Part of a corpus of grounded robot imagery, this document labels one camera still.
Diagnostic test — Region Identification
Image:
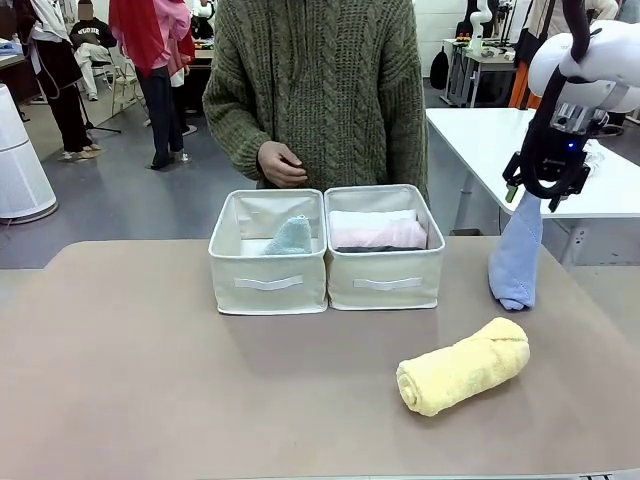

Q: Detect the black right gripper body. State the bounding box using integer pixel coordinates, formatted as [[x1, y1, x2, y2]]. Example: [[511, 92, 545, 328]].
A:
[[519, 99, 610, 197]]

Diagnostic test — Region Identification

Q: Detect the lavender blue cone towel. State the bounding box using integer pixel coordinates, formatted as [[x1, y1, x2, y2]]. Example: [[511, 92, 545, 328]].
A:
[[488, 192, 544, 312]]

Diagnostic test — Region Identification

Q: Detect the pink towel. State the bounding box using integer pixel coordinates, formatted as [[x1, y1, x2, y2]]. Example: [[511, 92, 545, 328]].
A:
[[331, 222, 429, 250]]

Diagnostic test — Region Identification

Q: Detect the white towel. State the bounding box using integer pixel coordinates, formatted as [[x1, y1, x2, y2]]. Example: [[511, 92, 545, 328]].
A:
[[328, 208, 419, 231]]

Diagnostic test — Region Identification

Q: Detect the dark grey towel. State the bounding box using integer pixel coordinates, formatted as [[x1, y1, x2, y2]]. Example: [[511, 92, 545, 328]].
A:
[[335, 243, 426, 253]]

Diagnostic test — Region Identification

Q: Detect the yellow towel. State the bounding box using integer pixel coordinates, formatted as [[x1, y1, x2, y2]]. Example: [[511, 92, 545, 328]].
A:
[[396, 317, 531, 416]]

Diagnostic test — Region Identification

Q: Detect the mint cone towel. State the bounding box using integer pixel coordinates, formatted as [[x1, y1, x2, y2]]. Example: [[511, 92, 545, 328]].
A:
[[263, 214, 314, 256]]

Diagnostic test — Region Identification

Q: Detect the person's right forearm green sleeve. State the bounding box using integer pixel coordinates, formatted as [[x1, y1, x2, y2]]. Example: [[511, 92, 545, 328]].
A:
[[202, 89, 269, 182]]

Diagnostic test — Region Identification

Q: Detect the white folding table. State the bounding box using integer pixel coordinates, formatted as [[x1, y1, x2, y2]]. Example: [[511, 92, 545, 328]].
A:
[[425, 107, 640, 271]]

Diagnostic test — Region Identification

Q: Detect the person's right hand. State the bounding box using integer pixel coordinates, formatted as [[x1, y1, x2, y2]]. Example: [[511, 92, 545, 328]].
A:
[[257, 139, 310, 190]]

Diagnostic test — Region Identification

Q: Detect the grey metal desk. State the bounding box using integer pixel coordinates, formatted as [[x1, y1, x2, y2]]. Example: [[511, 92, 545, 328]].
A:
[[442, 37, 519, 109]]

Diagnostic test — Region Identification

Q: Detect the black hanging bag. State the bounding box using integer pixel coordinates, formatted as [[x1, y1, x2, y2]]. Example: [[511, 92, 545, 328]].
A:
[[429, 47, 451, 91]]

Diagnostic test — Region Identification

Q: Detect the cream fabric storage bin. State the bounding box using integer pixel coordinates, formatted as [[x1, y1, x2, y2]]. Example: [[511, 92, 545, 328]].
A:
[[323, 183, 446, 311], [208, 188, 329, 316]]

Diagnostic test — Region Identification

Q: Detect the person's torso green knit sweater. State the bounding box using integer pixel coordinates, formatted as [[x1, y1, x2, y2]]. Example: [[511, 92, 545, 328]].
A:
[[202, 0, 430, 201]]

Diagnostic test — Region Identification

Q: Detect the person in pink and red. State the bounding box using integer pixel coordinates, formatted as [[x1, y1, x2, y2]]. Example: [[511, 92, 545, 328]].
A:
[[108, 0, 196, 170]]

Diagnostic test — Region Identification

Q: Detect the black tripod stand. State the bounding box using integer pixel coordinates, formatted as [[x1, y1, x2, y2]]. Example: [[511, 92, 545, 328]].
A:
[[79, 89, 123, 135]]

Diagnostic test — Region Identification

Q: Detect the seated person black sweatshirt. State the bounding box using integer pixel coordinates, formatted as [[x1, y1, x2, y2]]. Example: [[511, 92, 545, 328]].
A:
[[68, 0, 119, 101]]

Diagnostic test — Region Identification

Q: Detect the white air purifier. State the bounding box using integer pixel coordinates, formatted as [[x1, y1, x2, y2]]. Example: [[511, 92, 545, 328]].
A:
[[0, 83, 57, 220]]

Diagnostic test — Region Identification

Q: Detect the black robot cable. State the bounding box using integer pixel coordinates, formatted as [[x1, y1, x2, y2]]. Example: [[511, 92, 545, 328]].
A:
[[519, 0, 601, 197]]

